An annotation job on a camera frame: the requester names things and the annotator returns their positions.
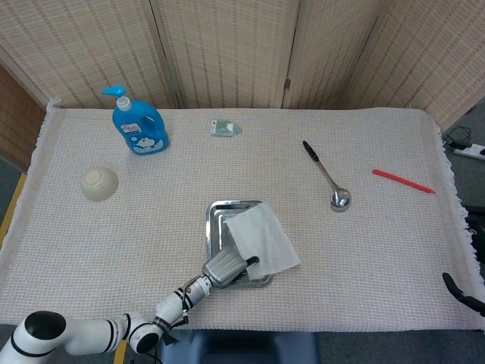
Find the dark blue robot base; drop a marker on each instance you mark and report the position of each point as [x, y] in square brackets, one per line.
[242, 347]

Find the woven folding screen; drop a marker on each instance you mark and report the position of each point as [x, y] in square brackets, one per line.
[235, 53]

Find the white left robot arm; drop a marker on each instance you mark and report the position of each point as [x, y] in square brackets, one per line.
[83, 333]

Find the beige ceramic bowl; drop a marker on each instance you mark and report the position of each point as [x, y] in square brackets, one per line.
[99, 185]

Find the silver metal tray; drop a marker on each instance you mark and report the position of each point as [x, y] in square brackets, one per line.
[216, 231]

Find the white power strip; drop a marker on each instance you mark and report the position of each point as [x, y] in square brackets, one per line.
[470, 151]

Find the red plastic stick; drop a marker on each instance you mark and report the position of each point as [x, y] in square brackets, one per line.
[403, 182]

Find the small green white packet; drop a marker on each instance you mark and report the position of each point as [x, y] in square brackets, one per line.
[223, 127]

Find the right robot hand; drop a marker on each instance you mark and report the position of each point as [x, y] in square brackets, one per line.
[464, 294]

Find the blue detergent pump bottle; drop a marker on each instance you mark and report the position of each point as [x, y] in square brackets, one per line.
[142, 132]

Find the metal screen hinge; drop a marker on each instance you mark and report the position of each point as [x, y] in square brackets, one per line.
[287, 84]

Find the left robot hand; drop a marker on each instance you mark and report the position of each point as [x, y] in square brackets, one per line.
[224, 269]

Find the white woven tablecloth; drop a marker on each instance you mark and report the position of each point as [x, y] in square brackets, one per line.
[170, 227]

